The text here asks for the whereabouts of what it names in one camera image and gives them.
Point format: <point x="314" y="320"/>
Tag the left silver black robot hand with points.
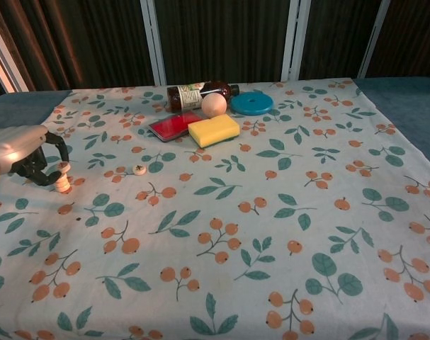
<point x="16" y="145"/>

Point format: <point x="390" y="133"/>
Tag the blue round disc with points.
<point x="260" y="102"/>

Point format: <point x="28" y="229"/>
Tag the red ink pad case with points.
<point x="172" y="124"/>

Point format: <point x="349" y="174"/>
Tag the brown glass bottle with label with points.
<point x="186" y="97"/>

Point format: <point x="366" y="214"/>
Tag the yellow sponge block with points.
<point x="214" y="131"/>

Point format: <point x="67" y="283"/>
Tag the beige wooden ball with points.
<point x="214" y="105"/>

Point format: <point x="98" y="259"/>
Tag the floral print tablecloth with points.
<point x="236" y="212"/>

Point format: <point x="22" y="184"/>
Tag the white screen frame post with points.
<point x="153" y="42"/>
<point x="5" y="65"/>
<point x="294" y="42"/>
<point x="373" y="39"/>

